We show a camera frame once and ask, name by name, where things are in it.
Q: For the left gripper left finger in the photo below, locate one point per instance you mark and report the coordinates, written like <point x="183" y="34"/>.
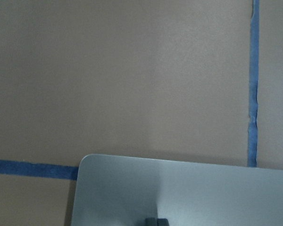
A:
<point x="151" y="222"/>

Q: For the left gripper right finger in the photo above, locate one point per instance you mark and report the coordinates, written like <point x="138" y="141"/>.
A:
<point x="162" y="222"/>

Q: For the grey laptop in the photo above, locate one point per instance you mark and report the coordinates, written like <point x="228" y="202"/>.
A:
<point x="124" y="191"/>

